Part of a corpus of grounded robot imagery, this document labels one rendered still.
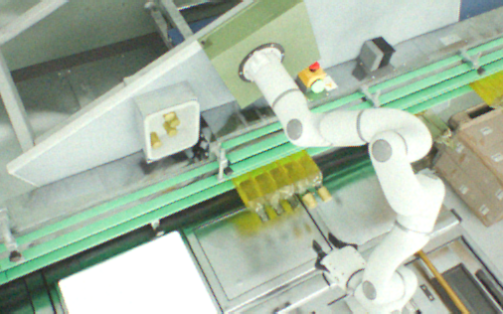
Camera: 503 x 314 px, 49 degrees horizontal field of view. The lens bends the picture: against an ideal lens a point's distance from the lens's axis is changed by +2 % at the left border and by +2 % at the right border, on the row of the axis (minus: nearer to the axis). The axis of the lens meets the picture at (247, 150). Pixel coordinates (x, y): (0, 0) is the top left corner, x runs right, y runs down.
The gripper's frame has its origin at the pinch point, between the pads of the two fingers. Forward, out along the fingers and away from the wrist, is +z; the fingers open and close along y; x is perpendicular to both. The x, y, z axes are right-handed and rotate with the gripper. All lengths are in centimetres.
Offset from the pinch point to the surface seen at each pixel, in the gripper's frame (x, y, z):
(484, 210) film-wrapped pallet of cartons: -260, 292, 152
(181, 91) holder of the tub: 35, -20, 46
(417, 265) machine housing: -35, 40, 1
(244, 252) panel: -20.8, -14.3, 26.6
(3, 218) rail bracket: 16, -78, 43
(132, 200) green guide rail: 4, -43, 45
